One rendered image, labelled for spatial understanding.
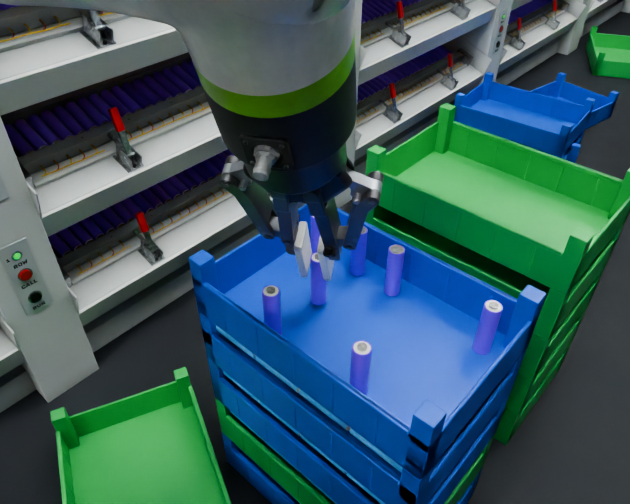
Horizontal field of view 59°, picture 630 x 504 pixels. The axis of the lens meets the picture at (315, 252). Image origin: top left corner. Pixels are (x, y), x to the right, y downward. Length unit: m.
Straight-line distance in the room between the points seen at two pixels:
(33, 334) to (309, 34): 0.75
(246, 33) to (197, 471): 0.72
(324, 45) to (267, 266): 0.43
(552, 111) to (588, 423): 0.94
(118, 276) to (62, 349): 0.14
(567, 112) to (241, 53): 1.46
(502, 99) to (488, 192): 0.91
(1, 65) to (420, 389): 0.61
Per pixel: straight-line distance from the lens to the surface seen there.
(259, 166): 0.33
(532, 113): 1.70
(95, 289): 0.98
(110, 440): 0.95
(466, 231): 0.73
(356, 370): 0.52
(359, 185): 0.42
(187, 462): 0.90
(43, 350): 0.96
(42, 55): 0.81
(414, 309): 0.64
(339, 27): 0.29
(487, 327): 0.58
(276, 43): 0.27
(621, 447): 1.01
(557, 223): 0.82
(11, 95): 0.78
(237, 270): 0.65
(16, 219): 0.83
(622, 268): 1.33
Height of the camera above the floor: 0.77
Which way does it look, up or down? 40 degrees down
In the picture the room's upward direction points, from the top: straight up
